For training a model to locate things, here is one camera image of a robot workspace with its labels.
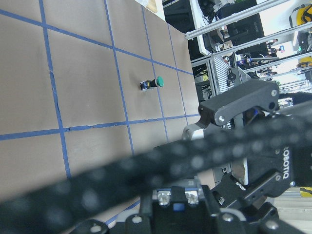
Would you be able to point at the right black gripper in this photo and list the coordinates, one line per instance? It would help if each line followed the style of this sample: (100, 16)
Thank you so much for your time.
(271, 173)

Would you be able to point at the green push button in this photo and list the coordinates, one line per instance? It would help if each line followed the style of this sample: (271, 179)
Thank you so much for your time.
(151, 84)

